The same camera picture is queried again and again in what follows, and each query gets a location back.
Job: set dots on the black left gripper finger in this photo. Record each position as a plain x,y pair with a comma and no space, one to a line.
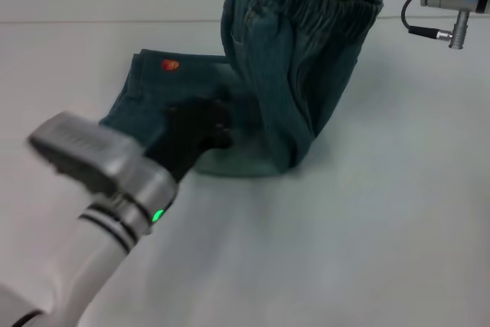
222,112
223,139

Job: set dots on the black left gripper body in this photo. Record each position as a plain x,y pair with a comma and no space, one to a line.
183,135

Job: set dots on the blue denim shorts with embroidery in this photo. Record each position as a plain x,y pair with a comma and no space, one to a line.
283,74

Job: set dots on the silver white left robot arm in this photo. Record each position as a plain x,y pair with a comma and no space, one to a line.
95,250

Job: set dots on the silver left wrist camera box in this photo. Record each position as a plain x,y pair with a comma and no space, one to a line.
84,143

